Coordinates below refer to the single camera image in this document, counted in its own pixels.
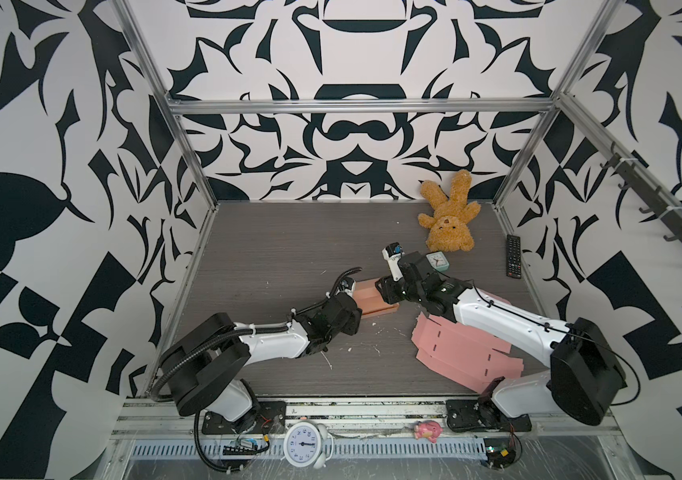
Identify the orange cardboard box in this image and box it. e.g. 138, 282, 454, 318
353, 279, 399, 319

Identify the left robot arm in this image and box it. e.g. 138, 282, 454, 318
146, 267, 362, 474

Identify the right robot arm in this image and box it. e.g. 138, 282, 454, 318
376, 243, 637, 432

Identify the pink flat cardboard box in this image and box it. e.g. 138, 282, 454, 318
411, 313, 524, 393

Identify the small teal alarm clock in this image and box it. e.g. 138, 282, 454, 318
426, 251, 450, 272

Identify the brown teddy bear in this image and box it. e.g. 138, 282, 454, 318
418, 170, 481, 252

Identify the black remote control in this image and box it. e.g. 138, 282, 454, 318
505, 234, 522, 279

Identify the white round alarm clock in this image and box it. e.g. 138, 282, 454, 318
283, 420, 335, 469

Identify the small pink toy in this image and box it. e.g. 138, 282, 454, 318
413, 420, 443, 444

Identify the right green circuit board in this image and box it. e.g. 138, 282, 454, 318
483, 440, 520, 471

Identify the green circuit board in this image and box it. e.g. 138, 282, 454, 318
483, 440, 520, 471
222, 438, 261, 455

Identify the left green circuit board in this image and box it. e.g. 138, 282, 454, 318
222, 438, 261, 455

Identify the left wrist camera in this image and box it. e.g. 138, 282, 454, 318
338, 276, 356, 297

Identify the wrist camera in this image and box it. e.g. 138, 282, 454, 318
338, 276, 356, 297
382, 242, 403, 282

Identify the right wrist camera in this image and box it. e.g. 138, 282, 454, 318
382, 242, 403, 282

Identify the white slotted cable duct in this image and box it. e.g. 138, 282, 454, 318
127, 436, 489, 462

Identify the black wall hook rail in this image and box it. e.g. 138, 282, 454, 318
600, 142, 682, 276

